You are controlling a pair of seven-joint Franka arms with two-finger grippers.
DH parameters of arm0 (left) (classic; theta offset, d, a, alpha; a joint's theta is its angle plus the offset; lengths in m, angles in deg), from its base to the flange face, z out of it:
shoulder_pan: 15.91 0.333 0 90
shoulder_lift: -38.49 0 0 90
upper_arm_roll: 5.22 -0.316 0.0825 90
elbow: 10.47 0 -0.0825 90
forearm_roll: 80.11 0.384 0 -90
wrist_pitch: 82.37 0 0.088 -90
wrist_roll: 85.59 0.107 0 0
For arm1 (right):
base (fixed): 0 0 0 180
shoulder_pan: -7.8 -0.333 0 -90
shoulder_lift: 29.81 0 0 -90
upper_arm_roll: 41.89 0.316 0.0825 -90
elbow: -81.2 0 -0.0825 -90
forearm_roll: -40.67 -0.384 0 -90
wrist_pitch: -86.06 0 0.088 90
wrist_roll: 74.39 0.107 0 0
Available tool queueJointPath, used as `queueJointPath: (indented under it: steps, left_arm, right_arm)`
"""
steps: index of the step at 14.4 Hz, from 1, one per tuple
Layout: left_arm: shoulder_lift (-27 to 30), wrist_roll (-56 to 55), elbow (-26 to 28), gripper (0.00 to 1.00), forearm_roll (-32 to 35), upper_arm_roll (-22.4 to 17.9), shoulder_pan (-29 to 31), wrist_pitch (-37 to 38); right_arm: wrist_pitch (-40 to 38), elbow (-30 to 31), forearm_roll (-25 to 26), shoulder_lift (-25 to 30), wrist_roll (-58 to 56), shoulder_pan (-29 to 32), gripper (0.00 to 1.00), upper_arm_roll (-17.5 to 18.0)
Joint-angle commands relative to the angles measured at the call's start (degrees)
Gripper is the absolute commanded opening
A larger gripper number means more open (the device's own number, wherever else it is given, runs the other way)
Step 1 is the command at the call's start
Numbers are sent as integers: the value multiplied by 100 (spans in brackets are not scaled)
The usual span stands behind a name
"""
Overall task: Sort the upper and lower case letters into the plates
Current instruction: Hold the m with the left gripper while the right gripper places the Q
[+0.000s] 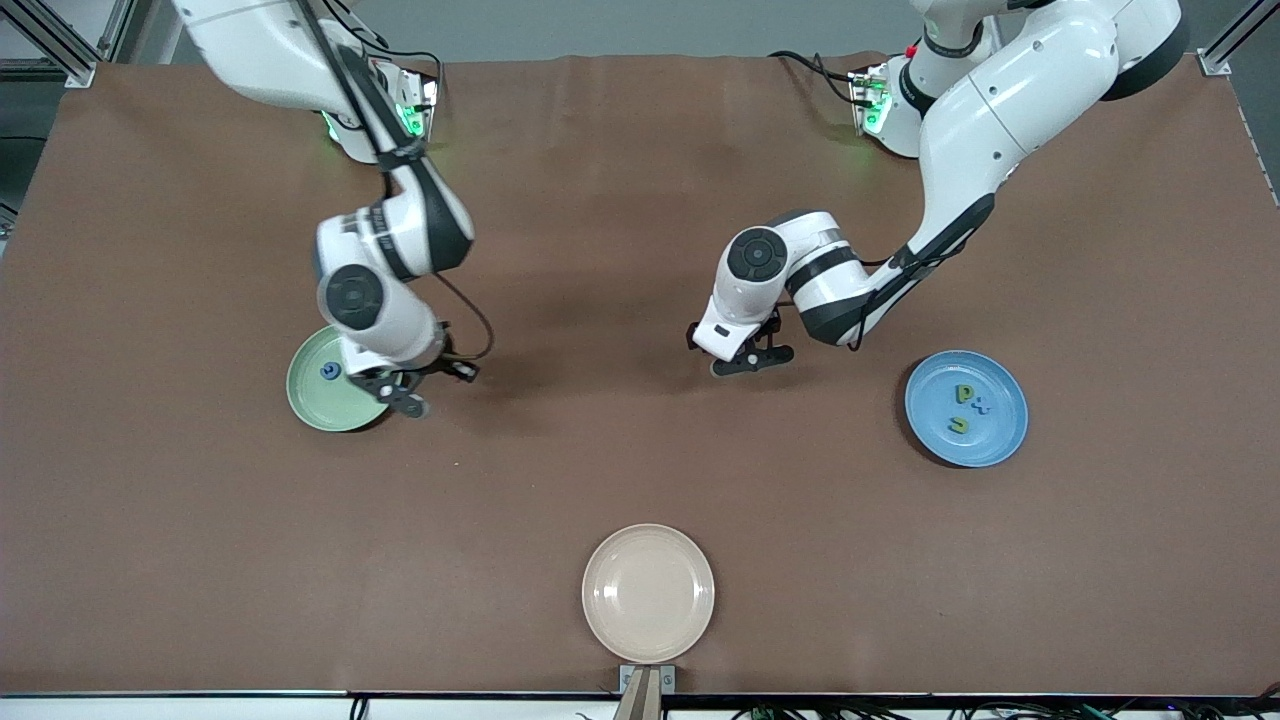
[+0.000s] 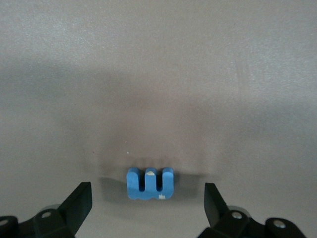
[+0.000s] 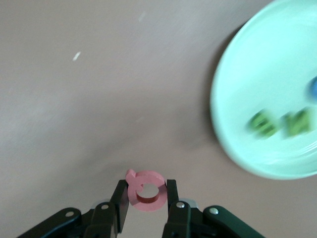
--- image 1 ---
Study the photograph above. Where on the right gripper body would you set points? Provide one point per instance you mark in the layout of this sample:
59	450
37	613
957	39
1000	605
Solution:
441	359

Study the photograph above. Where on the blue letter G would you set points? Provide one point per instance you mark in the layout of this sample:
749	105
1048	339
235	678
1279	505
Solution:
329	371

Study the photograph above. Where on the green letter p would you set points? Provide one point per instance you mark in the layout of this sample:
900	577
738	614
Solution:
965	394

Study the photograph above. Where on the green letter u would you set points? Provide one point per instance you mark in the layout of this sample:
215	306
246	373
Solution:
960	425

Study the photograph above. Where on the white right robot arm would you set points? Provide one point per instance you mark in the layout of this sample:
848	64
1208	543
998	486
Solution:
260	50

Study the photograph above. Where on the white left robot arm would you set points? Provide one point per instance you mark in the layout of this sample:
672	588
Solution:
1020	100

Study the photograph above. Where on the green plastic plate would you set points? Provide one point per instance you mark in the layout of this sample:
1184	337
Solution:
320	405

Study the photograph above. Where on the brown table mat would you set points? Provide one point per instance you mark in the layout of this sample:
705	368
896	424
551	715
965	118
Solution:
640	250

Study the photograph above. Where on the cream plastic plate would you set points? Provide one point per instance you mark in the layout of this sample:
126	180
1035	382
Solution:
648	593

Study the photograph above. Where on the blue plastic plate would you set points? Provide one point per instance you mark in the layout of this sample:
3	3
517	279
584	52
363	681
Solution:
990	440

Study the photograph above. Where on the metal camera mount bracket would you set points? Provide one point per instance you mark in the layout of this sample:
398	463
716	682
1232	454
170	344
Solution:
645	695

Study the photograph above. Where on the aluminium frame profile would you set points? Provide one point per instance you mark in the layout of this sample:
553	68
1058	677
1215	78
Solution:
1215	62
78	74

